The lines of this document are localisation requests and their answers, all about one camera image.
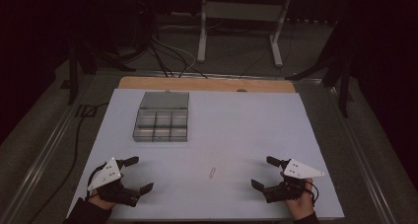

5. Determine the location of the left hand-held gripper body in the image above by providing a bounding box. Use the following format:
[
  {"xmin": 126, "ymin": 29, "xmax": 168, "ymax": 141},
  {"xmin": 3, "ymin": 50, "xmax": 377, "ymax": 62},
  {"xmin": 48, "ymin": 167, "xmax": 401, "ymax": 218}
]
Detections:
[{"xmin": 87, "ymin": 156, "xmax": 142, "ymax": 208}]

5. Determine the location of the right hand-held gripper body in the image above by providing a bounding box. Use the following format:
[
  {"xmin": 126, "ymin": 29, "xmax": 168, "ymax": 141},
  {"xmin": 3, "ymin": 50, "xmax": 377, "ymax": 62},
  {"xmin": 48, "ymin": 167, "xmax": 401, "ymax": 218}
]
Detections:
[{"xmin": 262, "ymin": 158, "xmax": 326, "ymax": 204}]

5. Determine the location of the person's left hand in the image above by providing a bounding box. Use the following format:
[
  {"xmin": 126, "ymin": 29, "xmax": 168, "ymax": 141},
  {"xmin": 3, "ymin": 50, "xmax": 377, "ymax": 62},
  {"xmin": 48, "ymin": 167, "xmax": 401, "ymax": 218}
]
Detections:
[{"xmin": 87, "ymin": 188, "xmax": 116, "ymax": 212}]

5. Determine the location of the person's right hand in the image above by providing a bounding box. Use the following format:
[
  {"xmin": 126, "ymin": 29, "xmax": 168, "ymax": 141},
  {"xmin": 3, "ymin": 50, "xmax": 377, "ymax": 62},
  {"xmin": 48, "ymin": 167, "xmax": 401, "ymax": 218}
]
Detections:
[{"xmin": 279, "ymin": 172, "xmax": 315, "ymax": 222}]

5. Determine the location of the white table sheet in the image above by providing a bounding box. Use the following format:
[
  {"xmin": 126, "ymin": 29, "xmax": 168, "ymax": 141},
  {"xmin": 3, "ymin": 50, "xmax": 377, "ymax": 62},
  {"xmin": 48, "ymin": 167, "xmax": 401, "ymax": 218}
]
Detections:
[{"xmin": 66, "ymin": 88, "xmax": 345, "ymax": 221}]

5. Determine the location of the clear plastic compartment box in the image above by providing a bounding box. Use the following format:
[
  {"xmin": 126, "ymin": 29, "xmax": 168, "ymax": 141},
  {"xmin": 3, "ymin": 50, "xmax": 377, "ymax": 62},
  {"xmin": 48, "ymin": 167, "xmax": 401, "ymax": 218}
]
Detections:
[{"xmin": 132, "ymin": 91, "xmax": 190, "ymax": 143}]

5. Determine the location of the black tripod stand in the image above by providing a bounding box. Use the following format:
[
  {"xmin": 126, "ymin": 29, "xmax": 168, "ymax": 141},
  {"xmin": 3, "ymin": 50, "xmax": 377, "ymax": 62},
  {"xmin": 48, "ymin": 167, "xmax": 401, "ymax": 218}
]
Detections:
[
  {"xmin": 285, "ymin": 20, "xmax": 358, "ymax": 118},
  {"xmin": 66, "ymin": 36, "xmax": 136, "ymax": 106}
]

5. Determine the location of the white metal stand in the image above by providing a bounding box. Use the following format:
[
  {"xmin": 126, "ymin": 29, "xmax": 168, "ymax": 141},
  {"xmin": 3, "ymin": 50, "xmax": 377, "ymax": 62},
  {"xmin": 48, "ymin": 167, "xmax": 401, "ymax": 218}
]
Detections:
[{"xmin": 196, "ymin": 0, "xmax": 294, "ymax": 68}]

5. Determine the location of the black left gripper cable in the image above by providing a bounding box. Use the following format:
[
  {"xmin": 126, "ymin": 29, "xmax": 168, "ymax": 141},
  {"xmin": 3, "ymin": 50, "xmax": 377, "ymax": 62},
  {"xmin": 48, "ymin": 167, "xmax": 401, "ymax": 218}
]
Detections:
[{"xmin": 85, "ymin": 163, "xmax": 110, "ymax": 199}]

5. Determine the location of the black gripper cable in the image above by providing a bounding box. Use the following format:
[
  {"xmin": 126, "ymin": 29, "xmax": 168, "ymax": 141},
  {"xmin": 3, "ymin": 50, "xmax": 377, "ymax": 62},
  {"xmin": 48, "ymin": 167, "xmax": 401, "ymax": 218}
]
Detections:
[
  {"xmin": 305, "ymin": 180, "xmax": 320, "ymax": 207},
  {"xmin": 85, "ymin": 163, "xmax": 110, "ymax": 199}
]

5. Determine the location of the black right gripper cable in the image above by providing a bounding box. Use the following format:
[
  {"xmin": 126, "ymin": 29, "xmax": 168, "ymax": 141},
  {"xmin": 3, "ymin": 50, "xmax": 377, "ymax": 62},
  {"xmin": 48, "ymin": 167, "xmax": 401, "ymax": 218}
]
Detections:
[{"xmin": 305, "ymin": 180, "xmax": 320, "ymax": 207}]

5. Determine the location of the long black floor cable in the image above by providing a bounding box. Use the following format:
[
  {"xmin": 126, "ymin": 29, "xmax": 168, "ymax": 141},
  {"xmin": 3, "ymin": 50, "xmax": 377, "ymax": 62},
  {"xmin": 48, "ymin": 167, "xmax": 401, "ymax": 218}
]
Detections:
[{"xmin": 31, "ymin": 102, "xmax": 110, "ymax": 220}]

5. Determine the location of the metal floor rail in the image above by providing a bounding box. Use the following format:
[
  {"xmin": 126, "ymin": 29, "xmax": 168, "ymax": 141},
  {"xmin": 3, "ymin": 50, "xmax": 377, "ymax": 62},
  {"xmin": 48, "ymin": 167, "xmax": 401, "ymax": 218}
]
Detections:
[
  {"xmin": 326, "ymin": 85, "xmax": 397, "ymax": 224},
  {"xmin": 0, "ymin": 95, "xmax": 95, "ymax": 224}
]

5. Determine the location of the bundle of floor cables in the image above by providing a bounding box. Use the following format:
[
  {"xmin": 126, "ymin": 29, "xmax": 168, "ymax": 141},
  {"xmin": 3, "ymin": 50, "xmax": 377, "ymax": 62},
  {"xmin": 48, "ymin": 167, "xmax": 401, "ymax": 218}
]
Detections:
[{"xmin": 149, "ymin": 36, "xmax": 209, "ymax": 79}]

